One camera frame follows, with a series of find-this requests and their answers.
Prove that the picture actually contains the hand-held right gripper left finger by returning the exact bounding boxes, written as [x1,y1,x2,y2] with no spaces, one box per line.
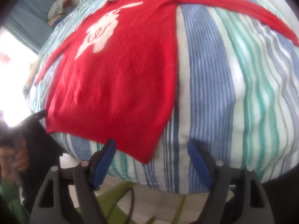
[29,139,116,224]

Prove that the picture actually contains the person's left hand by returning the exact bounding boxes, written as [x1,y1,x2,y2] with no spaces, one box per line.
[0,142,29,185]

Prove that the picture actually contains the pile of clothes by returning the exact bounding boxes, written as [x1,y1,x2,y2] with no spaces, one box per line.
[47,0,72,26]

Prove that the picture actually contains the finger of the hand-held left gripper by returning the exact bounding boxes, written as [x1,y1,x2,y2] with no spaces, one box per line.
[20,110,47,126]

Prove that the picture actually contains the blue curtain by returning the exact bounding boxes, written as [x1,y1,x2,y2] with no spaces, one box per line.
[7,0,59,55]

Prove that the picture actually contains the red sweater with white print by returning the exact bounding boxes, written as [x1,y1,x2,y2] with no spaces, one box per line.
[35,0,299,164]

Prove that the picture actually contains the green cloth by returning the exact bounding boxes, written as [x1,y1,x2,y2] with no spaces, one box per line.
[0,180,31,224]

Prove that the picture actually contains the beige printed cloth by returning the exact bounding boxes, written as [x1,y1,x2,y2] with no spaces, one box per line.
[24,59,41,91]

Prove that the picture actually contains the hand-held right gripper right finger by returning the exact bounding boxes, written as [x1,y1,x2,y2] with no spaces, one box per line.
[187,139,274,224]

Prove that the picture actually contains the black cable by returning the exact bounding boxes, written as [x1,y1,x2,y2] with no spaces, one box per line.
[125,187,136,224]

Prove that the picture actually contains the green patterned floor mat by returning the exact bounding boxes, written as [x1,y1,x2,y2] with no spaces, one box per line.
[93,181,187,224]

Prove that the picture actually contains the bed with striped cover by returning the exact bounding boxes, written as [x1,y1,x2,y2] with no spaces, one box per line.
[23,0,299,195]

